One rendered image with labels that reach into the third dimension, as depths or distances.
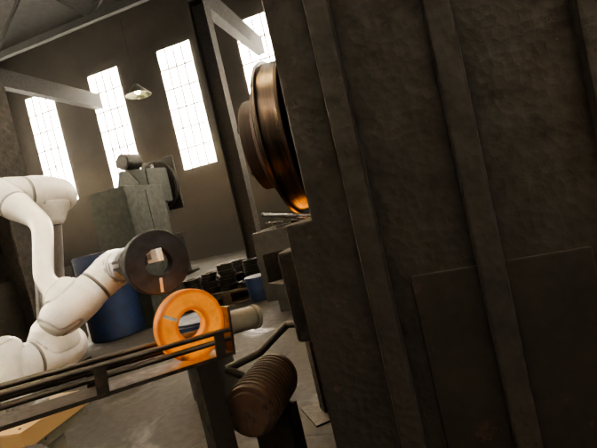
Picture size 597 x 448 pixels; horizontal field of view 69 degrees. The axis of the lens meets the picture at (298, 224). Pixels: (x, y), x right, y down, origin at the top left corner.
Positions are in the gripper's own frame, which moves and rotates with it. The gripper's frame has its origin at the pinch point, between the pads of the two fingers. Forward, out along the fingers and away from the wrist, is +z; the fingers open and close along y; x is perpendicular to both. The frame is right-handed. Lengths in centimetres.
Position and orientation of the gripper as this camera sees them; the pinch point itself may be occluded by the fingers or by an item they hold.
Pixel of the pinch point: (154, 255)
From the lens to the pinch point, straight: 109.3
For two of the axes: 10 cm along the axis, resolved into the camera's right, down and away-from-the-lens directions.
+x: -2.5, -9.7, 0.0
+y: -7.5, 2.0, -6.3
